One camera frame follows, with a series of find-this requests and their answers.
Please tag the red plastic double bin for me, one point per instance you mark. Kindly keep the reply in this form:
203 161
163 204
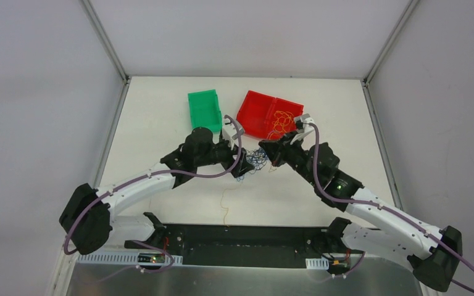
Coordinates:
267 117

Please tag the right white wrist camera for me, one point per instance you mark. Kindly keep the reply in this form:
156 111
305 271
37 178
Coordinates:
304 126

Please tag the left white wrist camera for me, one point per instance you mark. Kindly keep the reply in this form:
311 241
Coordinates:
230 131

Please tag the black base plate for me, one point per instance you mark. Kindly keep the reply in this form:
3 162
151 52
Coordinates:
247 246

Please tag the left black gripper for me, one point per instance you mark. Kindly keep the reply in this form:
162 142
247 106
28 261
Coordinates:
232 156

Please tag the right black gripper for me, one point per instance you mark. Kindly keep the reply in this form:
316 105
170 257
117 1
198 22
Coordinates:
282 150

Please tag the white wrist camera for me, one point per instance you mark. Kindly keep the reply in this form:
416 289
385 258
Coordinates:
304 126
230 131

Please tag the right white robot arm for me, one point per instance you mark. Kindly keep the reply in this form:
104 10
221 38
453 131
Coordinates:
429 252

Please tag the green plastic bin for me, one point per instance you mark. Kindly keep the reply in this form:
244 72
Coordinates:
204 110

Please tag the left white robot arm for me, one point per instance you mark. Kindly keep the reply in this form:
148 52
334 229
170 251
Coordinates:
94 217

